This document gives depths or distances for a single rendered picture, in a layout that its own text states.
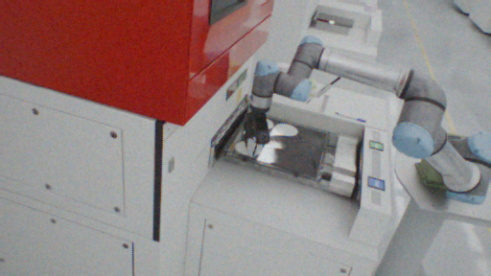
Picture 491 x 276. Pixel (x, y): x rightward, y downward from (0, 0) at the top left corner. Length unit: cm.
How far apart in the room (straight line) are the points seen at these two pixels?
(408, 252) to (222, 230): 97
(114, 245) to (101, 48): 63
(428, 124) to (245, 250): 71
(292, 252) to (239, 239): 18
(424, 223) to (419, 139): 75
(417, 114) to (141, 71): 76
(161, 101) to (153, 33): 15
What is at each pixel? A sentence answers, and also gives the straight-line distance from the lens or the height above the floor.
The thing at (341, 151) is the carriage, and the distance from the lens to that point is 161.
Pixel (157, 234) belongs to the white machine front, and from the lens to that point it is 114.
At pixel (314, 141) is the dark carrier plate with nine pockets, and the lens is 158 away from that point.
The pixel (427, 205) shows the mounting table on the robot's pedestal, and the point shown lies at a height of 82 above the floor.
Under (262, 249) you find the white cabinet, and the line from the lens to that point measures 133.
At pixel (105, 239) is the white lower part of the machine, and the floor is 76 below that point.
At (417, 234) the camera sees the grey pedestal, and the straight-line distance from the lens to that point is 189.
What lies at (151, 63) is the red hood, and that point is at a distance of 86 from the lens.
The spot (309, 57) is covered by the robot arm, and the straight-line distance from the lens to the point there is 124.
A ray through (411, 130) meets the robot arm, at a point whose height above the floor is 121.
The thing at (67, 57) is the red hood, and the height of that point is 132.
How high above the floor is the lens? 168
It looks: 31 degrees down
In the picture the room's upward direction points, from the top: 10 degrees clockwise
